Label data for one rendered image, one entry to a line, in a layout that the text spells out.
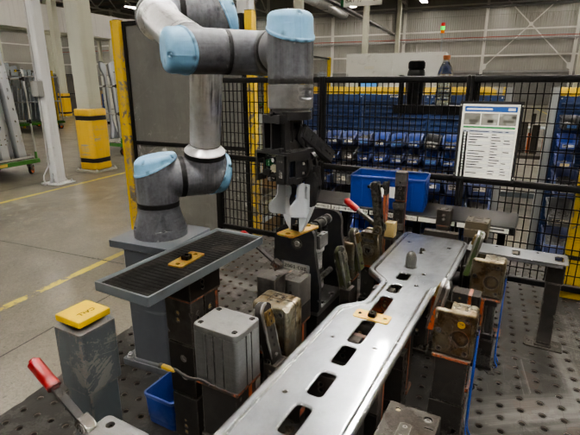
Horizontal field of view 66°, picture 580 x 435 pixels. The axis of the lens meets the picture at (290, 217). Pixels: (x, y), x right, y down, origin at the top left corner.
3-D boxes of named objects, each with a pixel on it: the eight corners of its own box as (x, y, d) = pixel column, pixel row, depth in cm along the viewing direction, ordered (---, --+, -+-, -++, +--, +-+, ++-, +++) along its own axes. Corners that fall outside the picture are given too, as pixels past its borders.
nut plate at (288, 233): (292, 238, 78) (292, 232, 78) (275, 234, 80) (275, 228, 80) (319, 227, 84) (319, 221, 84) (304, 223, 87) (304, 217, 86)
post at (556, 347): (561, 354, 141) (578, 269, 133) (522, 344, 146) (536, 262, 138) (561, 343, 146) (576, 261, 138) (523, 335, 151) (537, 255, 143)
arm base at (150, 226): (122, 237, 126) (118, 204, 123) (157, 223, 139) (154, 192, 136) (166, 245, 120) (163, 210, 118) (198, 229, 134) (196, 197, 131)
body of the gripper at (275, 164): (255, 184, 77) (253, 111, 73) (286, 176, 83) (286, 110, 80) (289, 190, 72) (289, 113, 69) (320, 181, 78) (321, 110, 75)
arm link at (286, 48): (299, 16, 76) (324, 9, 69) (299, 84, 79) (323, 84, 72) (255, 13, 73) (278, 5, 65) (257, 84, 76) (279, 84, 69)
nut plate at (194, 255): (181, 268, 90) (181, 262, 90) (166, 265, 91) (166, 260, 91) (205, 255, 97) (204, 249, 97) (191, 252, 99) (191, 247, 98)
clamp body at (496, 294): (495, 377, 130) (512, 267, 120) (453, 365, 135) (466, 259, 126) (498, 361, 138) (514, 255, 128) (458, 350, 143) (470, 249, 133)
